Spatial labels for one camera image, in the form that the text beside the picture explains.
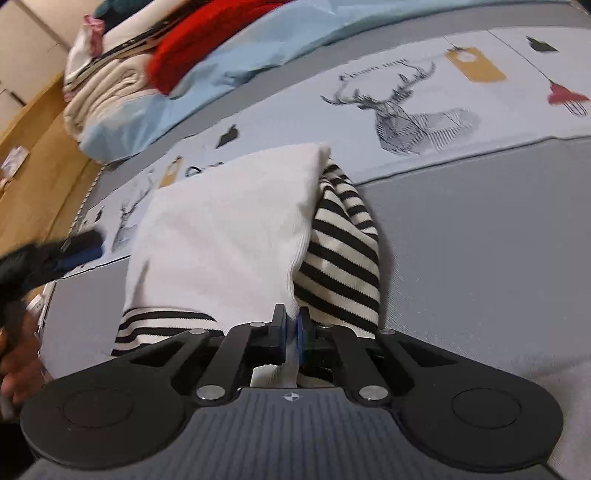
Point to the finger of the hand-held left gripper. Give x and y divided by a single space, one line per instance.
81 256

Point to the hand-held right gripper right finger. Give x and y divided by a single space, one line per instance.
302 341

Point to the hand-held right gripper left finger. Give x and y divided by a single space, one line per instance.
280 339

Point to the white striped hooded top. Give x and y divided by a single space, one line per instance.
221 230

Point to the person's left hand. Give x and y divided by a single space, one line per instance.
23 369

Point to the wooden headboard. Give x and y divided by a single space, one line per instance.
41 166

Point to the tissue pack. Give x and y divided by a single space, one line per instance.
14 159

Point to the cream folded blanket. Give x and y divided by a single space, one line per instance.
106 92

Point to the white quilt with dark trim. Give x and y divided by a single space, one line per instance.
124 48

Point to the white and pink cloth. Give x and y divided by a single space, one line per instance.
85 41

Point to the red pillow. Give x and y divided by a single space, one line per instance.
194 50

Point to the teal shark plush toy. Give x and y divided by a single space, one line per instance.
120 5

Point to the light blue duvet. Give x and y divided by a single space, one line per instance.
258 55

